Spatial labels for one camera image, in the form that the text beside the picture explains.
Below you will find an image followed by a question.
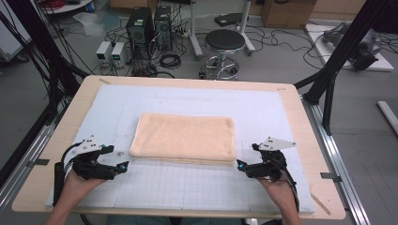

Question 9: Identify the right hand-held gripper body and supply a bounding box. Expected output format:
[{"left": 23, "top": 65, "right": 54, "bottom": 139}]
[{"left": 245, "top": 136, "right": 297, "bottom": 183}]

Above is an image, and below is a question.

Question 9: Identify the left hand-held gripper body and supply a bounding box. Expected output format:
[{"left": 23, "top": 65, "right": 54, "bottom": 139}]
[{"left": 72, "top": 135, "right": 118, "bottom": 181}]

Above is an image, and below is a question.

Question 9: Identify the cream towel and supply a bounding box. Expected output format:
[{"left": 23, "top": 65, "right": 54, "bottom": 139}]
[{"left": 129, "top": 112, "right": 237, "bottom": 167}]

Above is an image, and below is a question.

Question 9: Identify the person's right hand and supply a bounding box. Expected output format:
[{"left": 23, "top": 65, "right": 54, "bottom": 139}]
[{"left": 257, "top": 174, "right": 298, "bottom": 218}]

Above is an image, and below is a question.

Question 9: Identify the person's left hand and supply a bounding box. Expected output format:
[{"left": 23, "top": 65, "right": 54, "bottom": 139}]
[{"left": 55, "top": 170, "right": 106, "bottom": 215}]

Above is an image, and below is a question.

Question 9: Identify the pale blue foam mat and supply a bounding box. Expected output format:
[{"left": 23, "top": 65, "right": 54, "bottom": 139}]
[{"left": 45, "top": 83, "right": 316, "bottom": 215}]

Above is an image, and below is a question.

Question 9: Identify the white power supply unit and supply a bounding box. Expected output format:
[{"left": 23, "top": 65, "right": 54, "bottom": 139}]
[
  {"left": 95, "top": 40, "right": 113, "bottom": 64},
  {"left": 111, "top": 41, "right": 130, "bottom": 68}
]

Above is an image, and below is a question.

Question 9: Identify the black round stool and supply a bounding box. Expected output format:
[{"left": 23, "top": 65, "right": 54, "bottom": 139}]
[{"left": 198, "top": 28, "right": 247, "bottom": 82}]

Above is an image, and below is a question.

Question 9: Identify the white floor board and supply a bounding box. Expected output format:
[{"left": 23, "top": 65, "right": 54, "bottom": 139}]
[{"left": 304, "top": 22, "right": 395, "bottom": 72}]

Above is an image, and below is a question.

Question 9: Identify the white stand leg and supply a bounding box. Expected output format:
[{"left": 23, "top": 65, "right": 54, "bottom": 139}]
[
  {"left": 237, "top": 0, "right": 256, "bottom": 55},
  {"left": 189, "top": 0, "right": 205, "bottom": 60}
]

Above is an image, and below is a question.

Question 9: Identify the large black computer tower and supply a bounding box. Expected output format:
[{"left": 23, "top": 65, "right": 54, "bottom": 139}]
[{"left": 126, "top": 7, "right": 156, "bottom": 60}]

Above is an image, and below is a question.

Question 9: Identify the clear plastic bag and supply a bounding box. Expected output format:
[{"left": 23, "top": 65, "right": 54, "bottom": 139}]
[{"left": 73, "top": 11, "right": 106, "bottom": 37}]

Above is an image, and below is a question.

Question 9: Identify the black flat case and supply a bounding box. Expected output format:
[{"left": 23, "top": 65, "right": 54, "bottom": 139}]
[{"left": 214, "top": 12, "right": 243, "bottom": 27}]

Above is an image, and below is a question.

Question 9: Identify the white tube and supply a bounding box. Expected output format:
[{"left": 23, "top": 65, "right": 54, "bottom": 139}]
[{"left": 376, "top": 100, "right": 398, "bottom": 136}]

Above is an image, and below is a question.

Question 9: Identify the slim black computer tower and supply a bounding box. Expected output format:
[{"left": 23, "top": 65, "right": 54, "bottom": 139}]
[{"left": 154, "top": 5, "right": 173, "bottom": 51}]

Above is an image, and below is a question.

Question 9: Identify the cardboard box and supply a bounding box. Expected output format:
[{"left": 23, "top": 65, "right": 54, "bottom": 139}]
[{"left": 261, "top": 0, "right": 317, "bottom": 30}]

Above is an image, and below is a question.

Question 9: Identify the white round table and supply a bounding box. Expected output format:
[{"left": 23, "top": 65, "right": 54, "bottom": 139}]
[{"left": 38, "top": 0, "right": 95, "bottom": 15}]

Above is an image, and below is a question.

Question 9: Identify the grey machine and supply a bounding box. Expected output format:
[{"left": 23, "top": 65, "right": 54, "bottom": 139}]
[{"left": 322, "top": 22, "right": 383, "bottom": 71}]

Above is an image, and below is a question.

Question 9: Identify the right hand-held gripper black cable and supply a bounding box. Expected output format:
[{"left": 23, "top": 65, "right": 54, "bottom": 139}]
[{"left": 271, "top": 158, "right": 300, "bottom": 214}]

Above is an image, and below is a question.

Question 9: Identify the grey metal bracket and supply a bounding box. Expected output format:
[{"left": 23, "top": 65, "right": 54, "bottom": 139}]
[
  {"left": 320, "top": 172, "right": 342, "bottom": 183},
  {"left": 26, "top": 158, "right": 51, "bottom": 167}
]

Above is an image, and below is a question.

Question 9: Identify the aluminium rail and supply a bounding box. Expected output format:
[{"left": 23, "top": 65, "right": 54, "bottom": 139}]
[
  {"left": 301, "top": 95, "right": 372, "bottom": 225},
  {"left": 0, "top": 123, "right": 60, "bottom": 214}
]

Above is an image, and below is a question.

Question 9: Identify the coiled black cable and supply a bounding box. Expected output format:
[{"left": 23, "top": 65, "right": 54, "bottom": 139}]
[{"left": 159, "top": 53, "right": 182, "bottom": 69}]

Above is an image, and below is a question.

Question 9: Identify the black floor cable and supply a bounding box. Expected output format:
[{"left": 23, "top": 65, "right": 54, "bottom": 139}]
[{"left": 250, "top": 26, "right": 323, "bottom": 69}]

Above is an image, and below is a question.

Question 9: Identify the black metal frame post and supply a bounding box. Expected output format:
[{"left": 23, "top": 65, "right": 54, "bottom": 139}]
[
  {"left": 0, "top": 0, "right": 90, "bottom": 188},
  {"left": 294, "top": 0, "right": 398, "bottom": 136}
]

